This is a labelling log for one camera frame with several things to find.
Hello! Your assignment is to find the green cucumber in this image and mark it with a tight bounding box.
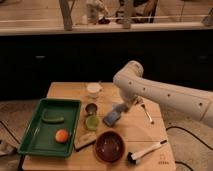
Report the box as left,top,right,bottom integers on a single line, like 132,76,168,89
42,117,65,124

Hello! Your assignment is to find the blue sponge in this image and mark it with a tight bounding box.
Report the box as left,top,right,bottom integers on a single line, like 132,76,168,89
103,111,121,127

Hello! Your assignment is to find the black cable right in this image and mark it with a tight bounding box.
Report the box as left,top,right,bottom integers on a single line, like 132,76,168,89
165,125,213,152

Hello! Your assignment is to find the brown bowl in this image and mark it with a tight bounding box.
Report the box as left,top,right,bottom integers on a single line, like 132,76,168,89
94,131,125,164

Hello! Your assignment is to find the black cable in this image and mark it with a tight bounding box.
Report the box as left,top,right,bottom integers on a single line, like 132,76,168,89
165,125,213,152
0,119,22,146

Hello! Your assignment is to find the black cable left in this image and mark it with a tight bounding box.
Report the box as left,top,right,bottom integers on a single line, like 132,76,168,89
0,119,22,146

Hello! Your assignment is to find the green plastic tray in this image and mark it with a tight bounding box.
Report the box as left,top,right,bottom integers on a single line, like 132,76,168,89
18,98,81,157

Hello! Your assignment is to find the green cup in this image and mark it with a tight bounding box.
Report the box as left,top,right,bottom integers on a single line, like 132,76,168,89
85,115,99,131

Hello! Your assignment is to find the black white brush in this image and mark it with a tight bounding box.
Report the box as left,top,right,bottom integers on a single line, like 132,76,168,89
127,140,167,164

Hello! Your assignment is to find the small metal cup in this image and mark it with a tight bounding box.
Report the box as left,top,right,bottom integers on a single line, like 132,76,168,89
85,103,98,116

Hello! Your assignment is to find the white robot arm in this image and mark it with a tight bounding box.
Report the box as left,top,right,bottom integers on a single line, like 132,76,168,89
113,61,213,128

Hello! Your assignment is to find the orange fruit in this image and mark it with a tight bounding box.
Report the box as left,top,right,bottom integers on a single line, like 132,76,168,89
55,129,69,143

